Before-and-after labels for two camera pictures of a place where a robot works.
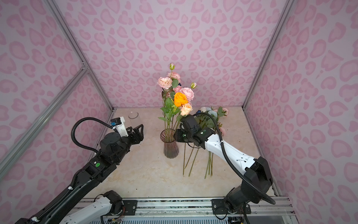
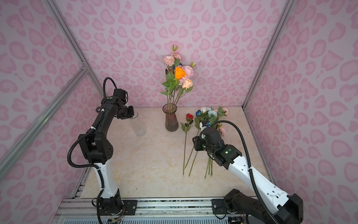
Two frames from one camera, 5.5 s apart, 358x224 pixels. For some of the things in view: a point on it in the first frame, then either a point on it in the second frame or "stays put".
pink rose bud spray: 168,82 -> 172,60
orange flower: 173,108 -> 172,81
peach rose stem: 185,109 -> 187,86
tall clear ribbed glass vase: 135,121 stays put
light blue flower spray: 209,110 stays put
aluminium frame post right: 287,6 stays put
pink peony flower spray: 189,93 -> 189,72
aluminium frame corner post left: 62,22 stays put
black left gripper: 140,136 -> 130,115
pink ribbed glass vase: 170,148 -> 171,123
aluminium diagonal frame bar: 16,150 stays put
